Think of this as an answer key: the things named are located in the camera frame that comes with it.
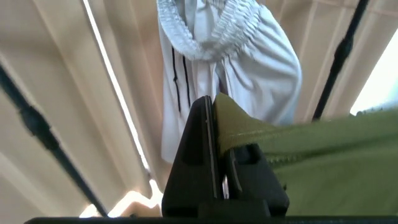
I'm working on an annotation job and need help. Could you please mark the black clothes rack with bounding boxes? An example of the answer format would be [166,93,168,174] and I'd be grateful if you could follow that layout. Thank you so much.
[0,0,371,218]

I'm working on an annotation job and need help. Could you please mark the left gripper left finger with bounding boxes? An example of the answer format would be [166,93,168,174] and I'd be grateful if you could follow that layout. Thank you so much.
[161,95,219,218]

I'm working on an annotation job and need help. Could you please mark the green garment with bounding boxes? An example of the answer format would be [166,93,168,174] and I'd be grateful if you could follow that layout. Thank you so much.
[213,92,398,217]

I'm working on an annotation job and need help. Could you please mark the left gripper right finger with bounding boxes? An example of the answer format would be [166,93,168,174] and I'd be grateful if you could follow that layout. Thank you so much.
[221,143,290,218]

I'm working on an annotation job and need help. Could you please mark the pale grey shorts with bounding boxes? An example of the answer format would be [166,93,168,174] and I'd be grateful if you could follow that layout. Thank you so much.
[156,0,303,164]

